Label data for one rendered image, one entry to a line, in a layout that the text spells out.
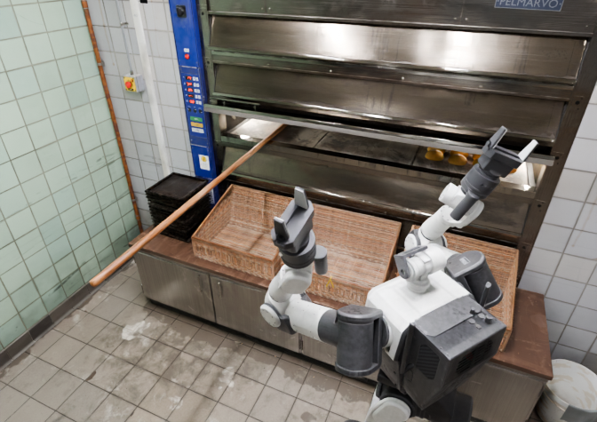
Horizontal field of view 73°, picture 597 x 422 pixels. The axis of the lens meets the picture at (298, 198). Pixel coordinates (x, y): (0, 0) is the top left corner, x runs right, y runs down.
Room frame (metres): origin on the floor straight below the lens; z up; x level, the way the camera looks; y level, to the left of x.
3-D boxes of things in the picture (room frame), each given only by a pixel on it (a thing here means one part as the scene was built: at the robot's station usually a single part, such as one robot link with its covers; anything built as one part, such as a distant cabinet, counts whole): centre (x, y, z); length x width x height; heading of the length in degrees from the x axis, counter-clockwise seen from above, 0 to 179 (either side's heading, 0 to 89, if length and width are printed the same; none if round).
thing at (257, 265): (2.03, 0.29, 0.72); 0.56 x 0.49 x 0.28; 66
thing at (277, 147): (2.07, -0.34, 1.16); 1.80 x 0.06 x 0.04; 67
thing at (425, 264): (0.81, -0.33, 1.46); 0.10 x 0.07 x 0.09; 119
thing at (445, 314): (0.76, -0.35, 1.26); 0.34 x 0.30 x 0.36; 119
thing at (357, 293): (1.79, -0.25, 0.72); 0.56 x 0.49 x 0.28; 67
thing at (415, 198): (2.05, -0.33, 1.02); 1.79 x 0.11 x 0.19; 67
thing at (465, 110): (2.05, -0.33, 1.54); 1.79 x 0.11 x 0.19; 67
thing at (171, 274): (1.83, -0.12, 0.29); 2.42 x 0.56 x 0.58; 67
